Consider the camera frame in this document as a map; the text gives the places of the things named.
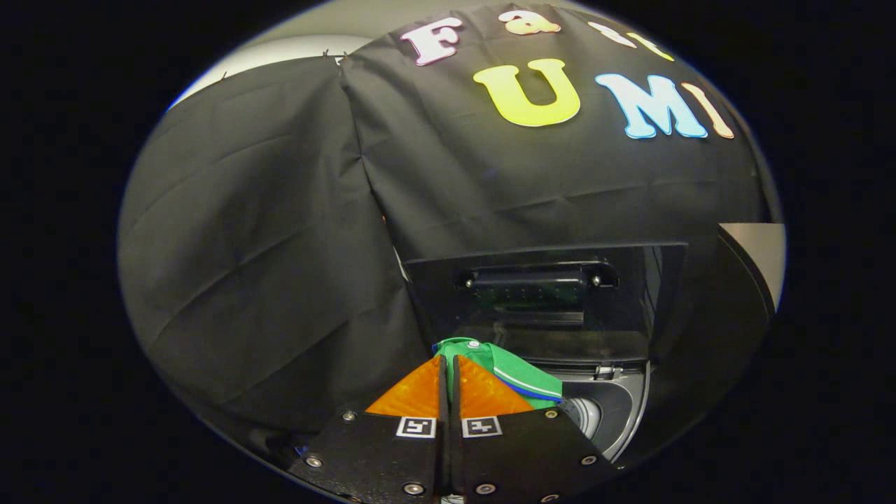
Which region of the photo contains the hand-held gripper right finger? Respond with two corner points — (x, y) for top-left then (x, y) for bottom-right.
(448, 355), (620, 504)

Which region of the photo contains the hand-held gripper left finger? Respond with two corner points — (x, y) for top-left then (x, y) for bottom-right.
(287, 356), (449, 504)

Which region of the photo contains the green polo shirt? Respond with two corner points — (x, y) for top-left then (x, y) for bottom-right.
(432, 337), (564, 410)

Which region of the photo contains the dark washing machine lid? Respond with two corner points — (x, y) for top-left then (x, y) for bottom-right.
(404, 241), (689, 365)

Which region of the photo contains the black backdrop cloth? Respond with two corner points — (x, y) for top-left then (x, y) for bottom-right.
(118, 3), (781, 449)

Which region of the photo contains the beige cabinet with dark top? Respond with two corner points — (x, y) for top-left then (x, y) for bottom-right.
(651, 223), (787, 428)

